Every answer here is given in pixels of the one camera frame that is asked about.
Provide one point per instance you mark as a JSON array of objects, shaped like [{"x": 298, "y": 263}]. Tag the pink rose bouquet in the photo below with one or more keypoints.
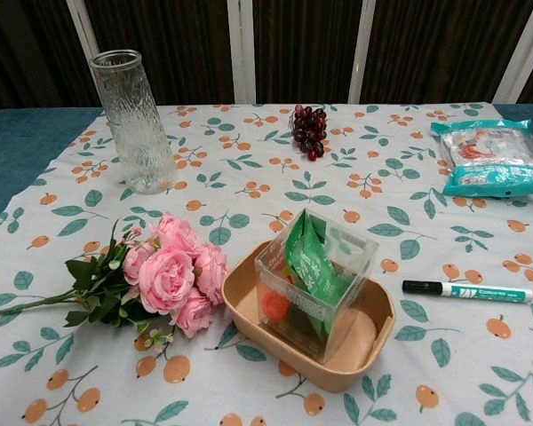
[{"x": 164, "y": 275}]

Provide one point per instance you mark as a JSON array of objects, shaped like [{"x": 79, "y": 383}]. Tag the clear textured glass vase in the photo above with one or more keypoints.
[{"x": 135, "y": 133}]

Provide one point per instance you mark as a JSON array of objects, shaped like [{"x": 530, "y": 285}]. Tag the fruit and leaf print tablecloth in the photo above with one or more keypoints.
[{"x": 248, "y": 186}]

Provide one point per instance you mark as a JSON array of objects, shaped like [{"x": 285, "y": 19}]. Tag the green sachet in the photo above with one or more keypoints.
[{"x": 306, "y": 262}]

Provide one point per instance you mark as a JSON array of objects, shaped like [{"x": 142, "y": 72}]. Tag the orange-red small item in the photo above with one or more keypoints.
[{"x": 275, "y": 305}]

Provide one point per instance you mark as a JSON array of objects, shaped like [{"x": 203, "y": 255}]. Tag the dark red grape bunch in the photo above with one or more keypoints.
[{"x": 310, "y": 128}]

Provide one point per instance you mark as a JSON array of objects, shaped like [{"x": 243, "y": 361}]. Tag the clear plastic box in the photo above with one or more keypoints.
[{"x": 293, "y": 310}]

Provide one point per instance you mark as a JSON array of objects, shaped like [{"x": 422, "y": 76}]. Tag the brown paper tray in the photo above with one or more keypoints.
[{"x": 360, "y": 373}]

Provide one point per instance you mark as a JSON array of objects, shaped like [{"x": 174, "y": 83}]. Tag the white marker black cap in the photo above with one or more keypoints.
[{"x": 479, "y": 294}]

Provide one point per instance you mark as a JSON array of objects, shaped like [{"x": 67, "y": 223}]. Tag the teal snack packet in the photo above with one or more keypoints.
[{"x": 493, "y": 151}]

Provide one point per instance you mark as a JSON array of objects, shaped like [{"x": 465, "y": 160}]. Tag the white frame post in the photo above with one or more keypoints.
[
  {"x": 241, "y": 53},
  {"x": 82, "y": 22},
  {"x": 362, "y": 53},
  {"x": 526, "y": 44}
]

